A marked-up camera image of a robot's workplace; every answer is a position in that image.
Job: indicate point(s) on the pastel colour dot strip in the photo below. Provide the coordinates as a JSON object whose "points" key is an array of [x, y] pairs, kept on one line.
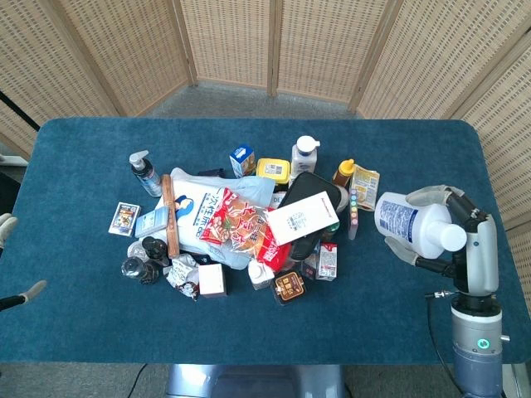
{"points": [[354, 215]]}

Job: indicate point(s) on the red and white drink carton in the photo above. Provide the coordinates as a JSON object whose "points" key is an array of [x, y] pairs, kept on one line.
{"points": [[327, 261]]}

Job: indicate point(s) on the clear plastic cup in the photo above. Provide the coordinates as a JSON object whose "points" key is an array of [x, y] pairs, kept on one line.
{"points": [[134, 250]]}

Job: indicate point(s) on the right five-finger robot hand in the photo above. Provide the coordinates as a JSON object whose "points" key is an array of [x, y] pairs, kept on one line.
{"points": [[481, 248]]}

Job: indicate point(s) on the small red black box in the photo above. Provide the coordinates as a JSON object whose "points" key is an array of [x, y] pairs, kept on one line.
{"points": [[309, 267]]}

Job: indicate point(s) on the black pouch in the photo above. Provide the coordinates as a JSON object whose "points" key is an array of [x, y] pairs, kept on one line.
{"points": [[305, 248]]}

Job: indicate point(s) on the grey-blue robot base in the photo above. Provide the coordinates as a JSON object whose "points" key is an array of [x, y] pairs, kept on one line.
{"points": [[253, 381]]}

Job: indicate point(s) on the playing card box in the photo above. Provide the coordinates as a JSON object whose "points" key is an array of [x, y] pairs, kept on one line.
{"points": [[123, 219]]}

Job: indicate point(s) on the blue carpet table mat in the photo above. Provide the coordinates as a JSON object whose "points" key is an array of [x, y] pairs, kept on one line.
{"points": [[83, 331]]}

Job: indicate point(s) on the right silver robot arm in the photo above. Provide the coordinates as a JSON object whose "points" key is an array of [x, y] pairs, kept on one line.
{"points": [[477, 331]]}

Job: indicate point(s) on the brown snack box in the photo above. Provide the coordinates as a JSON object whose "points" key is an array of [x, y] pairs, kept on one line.
{"points": [[289, 288]]}

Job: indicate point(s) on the grey round tin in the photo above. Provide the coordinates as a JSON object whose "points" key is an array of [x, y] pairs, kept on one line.
{"points": [[343, 199]]}

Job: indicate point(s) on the crumpled white brown wrapper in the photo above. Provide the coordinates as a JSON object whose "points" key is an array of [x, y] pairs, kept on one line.
{"points": [[181, 275]]}

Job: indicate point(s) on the woven bamboo folding screen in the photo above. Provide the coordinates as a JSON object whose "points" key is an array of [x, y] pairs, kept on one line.
{"points": [[332, 41]]}

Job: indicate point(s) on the white lotion pump bottle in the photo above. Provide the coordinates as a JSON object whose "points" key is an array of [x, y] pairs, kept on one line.
{"points": [[303, 159]]}

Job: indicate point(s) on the yellow printed sachet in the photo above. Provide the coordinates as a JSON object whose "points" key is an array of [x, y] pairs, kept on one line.
{"points": [[365, 186]]}

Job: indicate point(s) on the black zip case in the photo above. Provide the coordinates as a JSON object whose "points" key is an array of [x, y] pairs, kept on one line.
{"points": [[307, 186]]}

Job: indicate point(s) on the honey bottle with yellow cap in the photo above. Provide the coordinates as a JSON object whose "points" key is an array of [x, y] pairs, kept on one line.
{"points": [[343, 174]]}

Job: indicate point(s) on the left five-finger robot hand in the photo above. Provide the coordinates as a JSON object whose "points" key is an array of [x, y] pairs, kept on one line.
{"points": [[6, 226]]}

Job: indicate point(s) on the white plastic bottle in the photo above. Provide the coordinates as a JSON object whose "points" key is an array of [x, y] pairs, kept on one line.
{"points": [[408, 224]]}

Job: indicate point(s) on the brown wooden stick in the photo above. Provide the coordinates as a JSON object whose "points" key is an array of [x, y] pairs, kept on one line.
{"points": [[171, 215]]}

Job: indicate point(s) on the dark glass jar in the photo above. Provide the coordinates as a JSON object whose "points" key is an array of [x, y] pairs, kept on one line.
{"points": [[139, 270]]}

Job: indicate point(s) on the green lid jar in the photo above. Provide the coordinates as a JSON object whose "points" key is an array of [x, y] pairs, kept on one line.
{"points": [[330, 230]]}

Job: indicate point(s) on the small white cube box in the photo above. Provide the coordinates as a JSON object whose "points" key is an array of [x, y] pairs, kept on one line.
{"points": [[211, 280]]}

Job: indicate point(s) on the red snack bag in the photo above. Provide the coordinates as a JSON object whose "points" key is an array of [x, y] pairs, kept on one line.
{"points": [[238, 228]]}

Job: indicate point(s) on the dark bottle with grey pump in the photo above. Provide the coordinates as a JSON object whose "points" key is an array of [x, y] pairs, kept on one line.
{"points": [[147, 176]]}

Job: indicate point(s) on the light blue tissue pack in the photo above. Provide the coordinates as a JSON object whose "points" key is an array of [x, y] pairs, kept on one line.
{"points": [[151, 221]]}

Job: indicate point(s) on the white flat box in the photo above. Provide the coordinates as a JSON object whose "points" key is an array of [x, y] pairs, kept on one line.
{"points": [[300, 219]]}

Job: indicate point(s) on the yellow lid container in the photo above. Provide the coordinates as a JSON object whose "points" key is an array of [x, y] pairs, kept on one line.
{"points": [[272, 169]]}

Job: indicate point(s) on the small white carton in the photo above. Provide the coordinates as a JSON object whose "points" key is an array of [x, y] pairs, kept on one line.
{"points": [[259, 275]]}

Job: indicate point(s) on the black pole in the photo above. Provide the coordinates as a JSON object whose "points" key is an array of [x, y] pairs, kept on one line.
{"points": [[18, 107]]}

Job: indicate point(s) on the blue milk carton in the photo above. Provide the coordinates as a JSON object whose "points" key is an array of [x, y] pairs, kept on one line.
{"points": [[242, 159]]}

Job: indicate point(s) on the white plastic bag blue print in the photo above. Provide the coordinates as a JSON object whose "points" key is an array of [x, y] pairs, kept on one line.
{"points": [[195, 207]]}

